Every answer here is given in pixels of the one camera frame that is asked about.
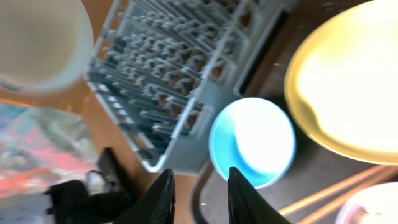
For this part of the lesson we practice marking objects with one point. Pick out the pale green cup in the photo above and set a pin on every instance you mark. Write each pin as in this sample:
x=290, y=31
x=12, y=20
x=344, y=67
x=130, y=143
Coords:
x=45, y=44

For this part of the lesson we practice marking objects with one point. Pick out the light blue bowl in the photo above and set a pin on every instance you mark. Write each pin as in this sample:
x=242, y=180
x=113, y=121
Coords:
x=257, y=137

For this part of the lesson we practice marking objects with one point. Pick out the yellow plate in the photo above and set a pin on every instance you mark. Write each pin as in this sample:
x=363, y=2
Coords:
x=341, y=83

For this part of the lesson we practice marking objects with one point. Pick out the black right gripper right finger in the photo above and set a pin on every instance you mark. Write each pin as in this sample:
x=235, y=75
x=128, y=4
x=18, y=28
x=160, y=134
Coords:
x=246, y=205

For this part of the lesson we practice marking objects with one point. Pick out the wooden chopstick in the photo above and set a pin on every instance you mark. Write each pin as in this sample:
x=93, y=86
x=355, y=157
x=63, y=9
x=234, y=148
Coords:
x=334, y=189
x=329, y=208

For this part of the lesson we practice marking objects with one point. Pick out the grey dishwasher rack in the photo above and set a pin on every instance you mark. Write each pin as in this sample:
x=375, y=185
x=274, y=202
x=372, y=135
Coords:
x=163, y=70

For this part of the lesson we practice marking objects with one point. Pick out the dark brown serving tray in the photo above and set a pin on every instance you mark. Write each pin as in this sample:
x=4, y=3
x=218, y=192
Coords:
x=314, y=167

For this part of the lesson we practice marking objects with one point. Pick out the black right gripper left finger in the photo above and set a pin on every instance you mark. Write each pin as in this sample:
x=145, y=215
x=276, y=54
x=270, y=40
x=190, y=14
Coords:
x=157, y=206

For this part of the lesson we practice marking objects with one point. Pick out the pink bowl with food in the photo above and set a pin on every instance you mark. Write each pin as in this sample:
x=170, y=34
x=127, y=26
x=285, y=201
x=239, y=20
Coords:
x=374, y=205

